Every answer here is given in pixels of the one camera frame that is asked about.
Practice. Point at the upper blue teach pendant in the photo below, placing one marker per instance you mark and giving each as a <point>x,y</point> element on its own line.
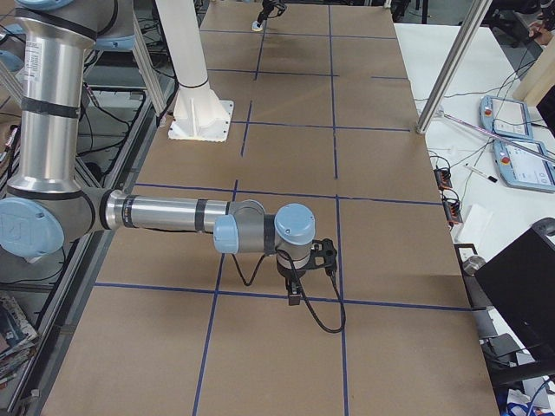
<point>506,117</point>

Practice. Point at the lower blue teach pendant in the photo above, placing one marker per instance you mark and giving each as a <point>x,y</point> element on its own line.
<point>523,170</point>

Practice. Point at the orange black connector box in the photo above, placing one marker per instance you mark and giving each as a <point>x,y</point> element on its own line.
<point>443,178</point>

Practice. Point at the aluminium frame post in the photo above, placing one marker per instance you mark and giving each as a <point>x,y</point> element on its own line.
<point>462,42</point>

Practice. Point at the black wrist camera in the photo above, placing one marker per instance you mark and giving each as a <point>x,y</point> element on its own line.
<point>278,7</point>
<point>323,255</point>

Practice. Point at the white paper sheet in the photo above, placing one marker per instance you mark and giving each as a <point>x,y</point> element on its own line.
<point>474,226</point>

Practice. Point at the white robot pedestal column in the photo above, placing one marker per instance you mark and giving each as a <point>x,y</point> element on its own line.
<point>198,113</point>

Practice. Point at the seated person in black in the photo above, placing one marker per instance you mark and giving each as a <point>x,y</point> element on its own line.
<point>542,29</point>

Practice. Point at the black computer monitor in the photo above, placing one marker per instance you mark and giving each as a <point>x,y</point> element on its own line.
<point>519,283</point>

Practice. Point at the stack of books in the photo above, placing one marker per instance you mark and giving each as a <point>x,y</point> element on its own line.
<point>18,338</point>

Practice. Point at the blue teach pendant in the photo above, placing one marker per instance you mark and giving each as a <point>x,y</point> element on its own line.
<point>506,117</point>
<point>523,170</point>

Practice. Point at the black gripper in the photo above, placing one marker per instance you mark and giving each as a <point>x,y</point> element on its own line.
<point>289,274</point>
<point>267,6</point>

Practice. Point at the black marker pen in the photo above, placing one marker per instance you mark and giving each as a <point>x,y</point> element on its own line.
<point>475,170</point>

